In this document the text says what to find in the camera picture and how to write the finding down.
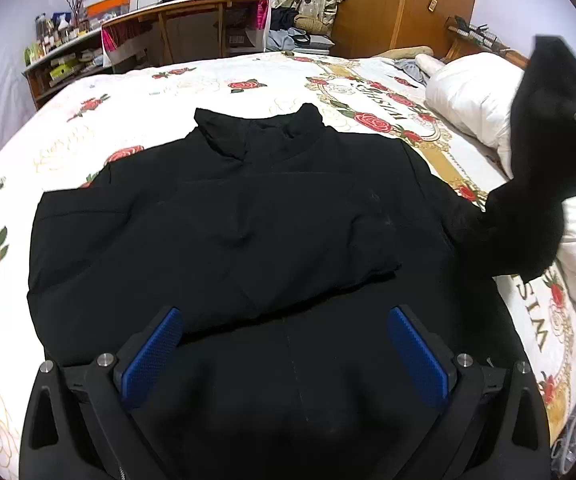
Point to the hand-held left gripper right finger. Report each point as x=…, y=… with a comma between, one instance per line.
x=418, y=360

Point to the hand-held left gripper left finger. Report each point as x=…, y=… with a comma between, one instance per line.
x=150, y=355

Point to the black jacket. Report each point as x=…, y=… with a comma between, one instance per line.
x=268, y=220

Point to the pile of clothes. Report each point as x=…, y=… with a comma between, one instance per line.
x=298, y=35

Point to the white duvet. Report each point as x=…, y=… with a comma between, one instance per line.
x=468, y=95

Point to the wooden headboard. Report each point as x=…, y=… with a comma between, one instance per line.
x=468, y=50

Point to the pile of small gadgets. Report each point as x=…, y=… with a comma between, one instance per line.
x=475, y=34

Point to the clear plastic bag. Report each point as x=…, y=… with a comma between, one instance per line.
x=575, y=440

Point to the grey garment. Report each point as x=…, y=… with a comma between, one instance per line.
x=413, y=71

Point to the beige pillow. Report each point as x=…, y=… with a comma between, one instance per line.
x=408, y=52

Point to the wooden wardrobe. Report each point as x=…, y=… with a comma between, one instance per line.
x=398, y=0

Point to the white floral blanket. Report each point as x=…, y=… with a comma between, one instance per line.
x=167, y=100

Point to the wooden shelf unit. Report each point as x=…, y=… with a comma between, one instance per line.
x=67, y=67

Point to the group of bottles and jars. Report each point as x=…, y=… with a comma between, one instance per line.
x=50, y=35

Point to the wooden desk with white edge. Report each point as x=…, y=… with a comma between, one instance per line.
x=187, y=7

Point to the orange storage box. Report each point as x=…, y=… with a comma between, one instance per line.
x=110, y=6

